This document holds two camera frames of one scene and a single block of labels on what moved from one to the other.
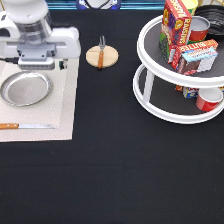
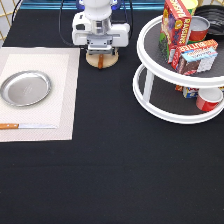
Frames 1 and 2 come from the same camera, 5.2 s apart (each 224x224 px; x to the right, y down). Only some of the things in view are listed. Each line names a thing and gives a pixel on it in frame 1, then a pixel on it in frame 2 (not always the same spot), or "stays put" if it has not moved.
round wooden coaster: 110,56 stays put
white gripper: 64,44 to 99,36
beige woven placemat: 57,110 stays put
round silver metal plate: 26,88 stays put
